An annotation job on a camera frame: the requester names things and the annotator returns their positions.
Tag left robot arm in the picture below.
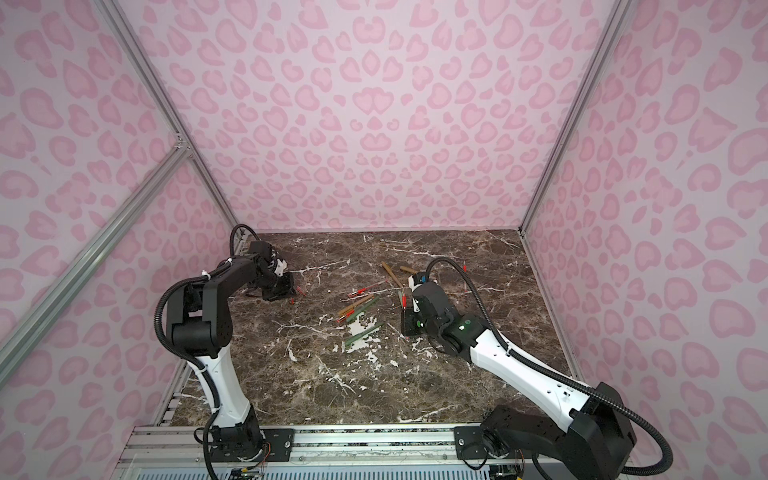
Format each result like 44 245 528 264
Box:
154 254 295 463

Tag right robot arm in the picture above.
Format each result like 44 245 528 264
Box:
402 275 636 479

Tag brown pen long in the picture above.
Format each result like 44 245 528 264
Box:
381 262 404 289

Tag brown pen in cluster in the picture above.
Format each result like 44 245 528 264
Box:
337 294 375 318

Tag green pen front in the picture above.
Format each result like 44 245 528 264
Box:
344 323 382 347

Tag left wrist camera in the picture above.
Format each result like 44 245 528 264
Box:
269 254 287 277

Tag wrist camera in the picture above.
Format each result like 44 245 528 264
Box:
408 272 425 291
269 254 287 277

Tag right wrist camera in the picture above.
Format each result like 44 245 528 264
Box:
408 272 425 291

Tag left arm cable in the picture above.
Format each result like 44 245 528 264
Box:
153 223 262 480

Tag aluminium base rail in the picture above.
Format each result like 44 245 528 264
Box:
113 422 631 480

